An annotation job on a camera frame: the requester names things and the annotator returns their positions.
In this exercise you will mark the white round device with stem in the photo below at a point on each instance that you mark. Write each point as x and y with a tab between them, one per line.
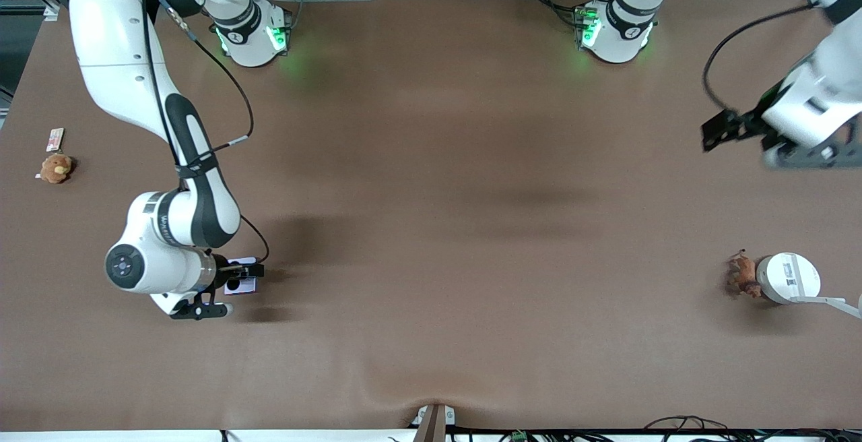
788	278

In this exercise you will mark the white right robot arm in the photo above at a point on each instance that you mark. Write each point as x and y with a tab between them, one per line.
114	38

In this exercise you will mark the white printed tag card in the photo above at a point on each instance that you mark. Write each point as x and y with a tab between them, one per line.
55	139

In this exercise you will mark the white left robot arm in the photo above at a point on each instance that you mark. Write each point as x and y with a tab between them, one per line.
623	17

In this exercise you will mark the grey metal table bracket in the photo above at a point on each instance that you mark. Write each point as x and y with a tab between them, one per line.
432	423

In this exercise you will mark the brown lion statue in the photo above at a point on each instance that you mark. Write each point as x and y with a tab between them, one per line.
742	273

